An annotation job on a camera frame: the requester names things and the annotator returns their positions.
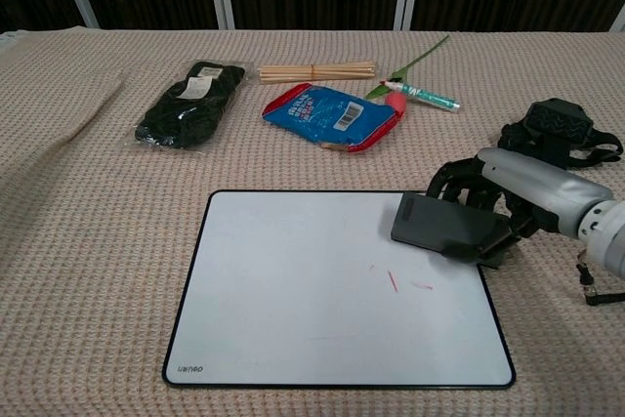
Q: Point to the black wrist brace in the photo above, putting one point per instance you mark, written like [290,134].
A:
[556,124]

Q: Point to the green whiteboard marker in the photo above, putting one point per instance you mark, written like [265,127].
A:
[429,98]

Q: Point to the blue and red snack bag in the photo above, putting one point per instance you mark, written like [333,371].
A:
[322,114]

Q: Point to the white dry-erase board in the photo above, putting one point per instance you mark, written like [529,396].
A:
[293,290]

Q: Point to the black gloves in plastic bag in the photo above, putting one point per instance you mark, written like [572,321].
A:
[185,114]

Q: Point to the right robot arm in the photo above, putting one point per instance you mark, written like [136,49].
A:
[610,241]

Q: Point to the bundle of wooden sticks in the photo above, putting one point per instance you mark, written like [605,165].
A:
[317,72]

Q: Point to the beige waffle tablecloth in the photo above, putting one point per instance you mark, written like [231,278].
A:
[97,241]

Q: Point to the artificial pink tulip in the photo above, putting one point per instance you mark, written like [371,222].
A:
[396,102]

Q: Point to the grey board eraser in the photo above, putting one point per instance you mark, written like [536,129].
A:
[439,224]

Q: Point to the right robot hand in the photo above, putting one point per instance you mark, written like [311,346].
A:
[537,182]

